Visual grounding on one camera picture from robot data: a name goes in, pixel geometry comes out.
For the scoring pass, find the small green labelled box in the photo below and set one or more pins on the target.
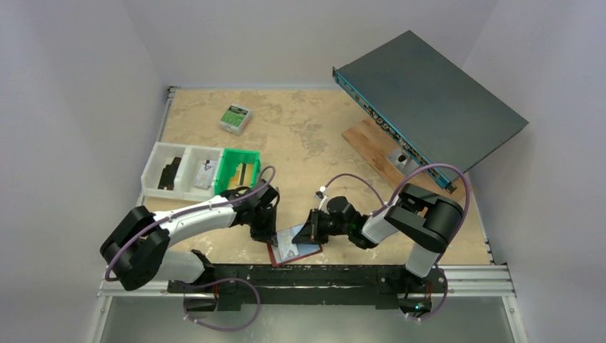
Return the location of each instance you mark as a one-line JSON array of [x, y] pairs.
[[235, 119]]

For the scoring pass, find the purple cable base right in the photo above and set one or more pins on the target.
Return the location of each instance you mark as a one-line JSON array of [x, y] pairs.
[[435, 292]]

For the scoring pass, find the metal bracket with knob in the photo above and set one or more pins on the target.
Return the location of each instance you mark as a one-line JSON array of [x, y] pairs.
[[402, 161]]

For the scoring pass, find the red card holder wallet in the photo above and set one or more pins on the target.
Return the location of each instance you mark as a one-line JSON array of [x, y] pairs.
[[307, 250]]

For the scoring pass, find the black part in bin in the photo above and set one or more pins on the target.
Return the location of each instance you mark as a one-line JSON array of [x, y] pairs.
[[168, 174]]

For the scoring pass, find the white credit card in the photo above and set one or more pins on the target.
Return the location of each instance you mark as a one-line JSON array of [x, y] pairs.
[[205, 175]]

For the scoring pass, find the green plastic bin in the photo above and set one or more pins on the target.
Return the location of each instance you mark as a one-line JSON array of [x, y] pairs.
[[228, 163]]

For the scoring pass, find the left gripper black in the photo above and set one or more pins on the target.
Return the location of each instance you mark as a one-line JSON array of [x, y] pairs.
[[264, 231]]

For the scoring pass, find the wooden board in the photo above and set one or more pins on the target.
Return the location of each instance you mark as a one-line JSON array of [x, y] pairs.
[[373, 145]]

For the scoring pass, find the dark network switch box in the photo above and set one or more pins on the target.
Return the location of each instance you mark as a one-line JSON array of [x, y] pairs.
[[433, 110]]

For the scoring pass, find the gold card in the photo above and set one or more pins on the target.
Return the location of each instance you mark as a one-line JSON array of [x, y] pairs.
[[242, 176]]

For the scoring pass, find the white plastic bin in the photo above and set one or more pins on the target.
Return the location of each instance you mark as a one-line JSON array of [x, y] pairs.
[[182, 172]]

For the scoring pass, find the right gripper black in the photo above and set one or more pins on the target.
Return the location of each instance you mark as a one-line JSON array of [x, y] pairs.
[[314, 226]]

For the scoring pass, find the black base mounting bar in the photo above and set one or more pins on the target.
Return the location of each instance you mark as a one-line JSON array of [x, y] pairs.
[[381, 286]]

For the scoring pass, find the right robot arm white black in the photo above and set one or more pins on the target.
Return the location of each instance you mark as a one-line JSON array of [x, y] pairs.
[[430, 220]]

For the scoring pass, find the grey patterned credit card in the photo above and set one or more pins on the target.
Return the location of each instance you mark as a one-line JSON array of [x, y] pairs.
[[285, 250]]

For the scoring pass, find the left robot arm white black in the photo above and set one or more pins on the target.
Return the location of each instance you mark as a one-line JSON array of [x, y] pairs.
[[139, 250]]

